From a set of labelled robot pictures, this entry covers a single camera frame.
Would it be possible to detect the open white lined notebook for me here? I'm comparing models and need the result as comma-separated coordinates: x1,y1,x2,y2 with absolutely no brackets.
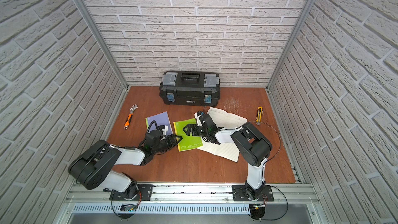
198,107,247,162

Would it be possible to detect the aluminium corner post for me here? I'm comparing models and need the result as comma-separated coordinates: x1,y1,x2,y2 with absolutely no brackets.
265,0,316,92
73,0,129,91

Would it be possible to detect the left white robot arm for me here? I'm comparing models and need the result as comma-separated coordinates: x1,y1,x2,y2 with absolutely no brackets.
68,121,183,200

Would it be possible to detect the green cover notebook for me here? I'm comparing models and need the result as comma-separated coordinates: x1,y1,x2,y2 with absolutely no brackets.
174,118,203,151

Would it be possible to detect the orange handled adjustable wrench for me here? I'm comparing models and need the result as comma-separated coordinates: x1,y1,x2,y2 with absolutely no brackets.
124,104,138,130

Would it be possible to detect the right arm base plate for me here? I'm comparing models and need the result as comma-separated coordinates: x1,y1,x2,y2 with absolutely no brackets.
232,185,274,202

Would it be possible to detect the left aluminium corner post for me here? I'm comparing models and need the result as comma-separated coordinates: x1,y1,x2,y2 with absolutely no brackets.
73,0,129,91

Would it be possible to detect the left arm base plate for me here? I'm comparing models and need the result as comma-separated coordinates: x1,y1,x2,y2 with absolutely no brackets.
109,184,154,201

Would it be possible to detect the yellow utility knife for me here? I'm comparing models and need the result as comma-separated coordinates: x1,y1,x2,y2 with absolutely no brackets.
256,106,263,125

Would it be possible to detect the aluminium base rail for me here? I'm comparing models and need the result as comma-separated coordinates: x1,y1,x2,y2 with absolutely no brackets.
64,182,320,215

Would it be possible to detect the black plastic toolbox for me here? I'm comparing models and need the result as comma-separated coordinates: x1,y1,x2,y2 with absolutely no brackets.
159,71,221,107

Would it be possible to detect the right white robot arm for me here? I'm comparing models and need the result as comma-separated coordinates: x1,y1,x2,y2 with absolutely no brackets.
182,111,273,200

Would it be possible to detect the purple cover notebook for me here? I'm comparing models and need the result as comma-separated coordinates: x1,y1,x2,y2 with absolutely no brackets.
146,112,173,135

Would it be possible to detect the right aluminium corner post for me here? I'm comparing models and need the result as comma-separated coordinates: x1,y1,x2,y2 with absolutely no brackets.
265,0,316,92

